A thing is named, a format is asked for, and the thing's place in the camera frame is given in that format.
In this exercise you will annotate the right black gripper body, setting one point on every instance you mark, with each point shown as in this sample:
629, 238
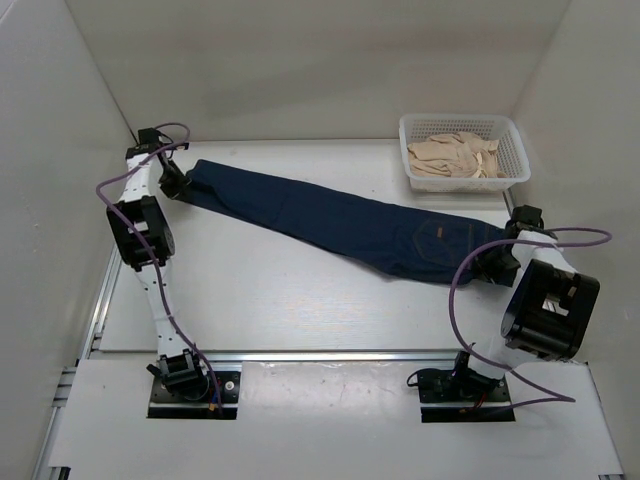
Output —
495, 263

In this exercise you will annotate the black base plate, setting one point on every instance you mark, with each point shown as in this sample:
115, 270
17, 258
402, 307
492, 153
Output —
200, 405
448, 396

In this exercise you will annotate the white plastic basket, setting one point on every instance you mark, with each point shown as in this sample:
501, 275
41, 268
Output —
512, 158

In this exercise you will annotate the aluminium front rail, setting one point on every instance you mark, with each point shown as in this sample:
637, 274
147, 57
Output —
288, 356

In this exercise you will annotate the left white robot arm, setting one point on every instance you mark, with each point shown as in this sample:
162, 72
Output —
146, 244

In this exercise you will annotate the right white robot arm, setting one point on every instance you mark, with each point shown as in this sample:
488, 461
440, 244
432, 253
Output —
549, 311

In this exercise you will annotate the beige trousers in basket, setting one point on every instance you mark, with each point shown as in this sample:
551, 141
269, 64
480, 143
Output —
457, 155

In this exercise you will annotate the dark blue denim trousers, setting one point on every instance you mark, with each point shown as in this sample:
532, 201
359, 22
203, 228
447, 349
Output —
397, 241

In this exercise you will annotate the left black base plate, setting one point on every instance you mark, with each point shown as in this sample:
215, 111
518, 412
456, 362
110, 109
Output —
200, 405

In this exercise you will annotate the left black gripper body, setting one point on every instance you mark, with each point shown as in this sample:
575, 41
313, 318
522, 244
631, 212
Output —
172, 181

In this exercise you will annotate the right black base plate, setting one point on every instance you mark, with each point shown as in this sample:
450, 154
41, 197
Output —
448, 396

